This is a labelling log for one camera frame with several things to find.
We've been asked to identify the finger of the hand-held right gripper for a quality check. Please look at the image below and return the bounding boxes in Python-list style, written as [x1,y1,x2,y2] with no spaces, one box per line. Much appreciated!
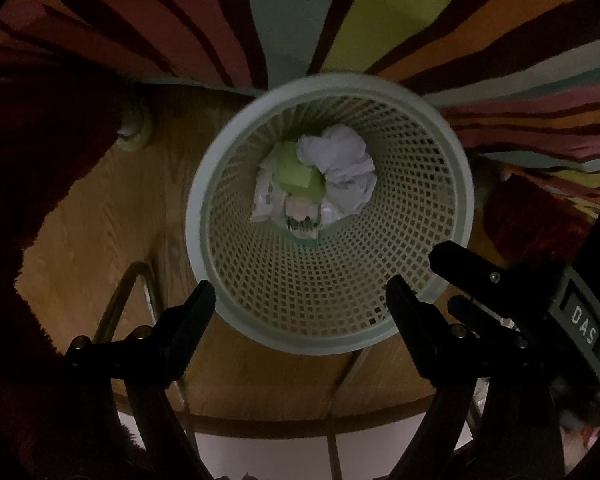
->
[427,240,568,311]
[447,294,526,341]

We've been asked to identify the white plastic packet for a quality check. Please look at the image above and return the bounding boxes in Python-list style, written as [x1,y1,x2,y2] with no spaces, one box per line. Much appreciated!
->
[250,157,291,225]

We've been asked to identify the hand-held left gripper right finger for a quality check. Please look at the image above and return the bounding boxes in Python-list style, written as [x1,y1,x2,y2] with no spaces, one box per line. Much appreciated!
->
[385,275,536,480]

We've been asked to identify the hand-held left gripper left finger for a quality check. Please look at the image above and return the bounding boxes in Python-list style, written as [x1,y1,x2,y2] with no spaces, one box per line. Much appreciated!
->
[62,280,217,480]

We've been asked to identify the striped bed sheet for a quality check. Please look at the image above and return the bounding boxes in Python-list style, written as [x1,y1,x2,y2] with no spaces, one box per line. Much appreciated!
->
[0,0,600,221]

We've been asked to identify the metal wire frame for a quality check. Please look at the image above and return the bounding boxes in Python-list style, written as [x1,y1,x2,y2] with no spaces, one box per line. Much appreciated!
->
[92,260,163,346]

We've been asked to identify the red shaggy rug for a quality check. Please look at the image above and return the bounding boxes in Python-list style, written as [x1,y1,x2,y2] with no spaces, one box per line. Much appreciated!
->
[0,67,146,480]

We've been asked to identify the cream bed leg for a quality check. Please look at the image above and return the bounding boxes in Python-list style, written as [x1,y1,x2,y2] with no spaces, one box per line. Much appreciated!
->
[116,91,155,152]

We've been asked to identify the white mesh waste basket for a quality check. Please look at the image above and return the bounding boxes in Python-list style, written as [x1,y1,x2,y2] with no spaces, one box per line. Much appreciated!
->
[185,72,476,357]

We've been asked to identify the tall green box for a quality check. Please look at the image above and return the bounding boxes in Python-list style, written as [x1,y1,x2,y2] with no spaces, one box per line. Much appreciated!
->
[271,142,327,202]

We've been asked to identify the large white paper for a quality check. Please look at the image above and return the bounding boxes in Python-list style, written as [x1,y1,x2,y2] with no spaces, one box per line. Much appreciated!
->
[296,125,379,215]

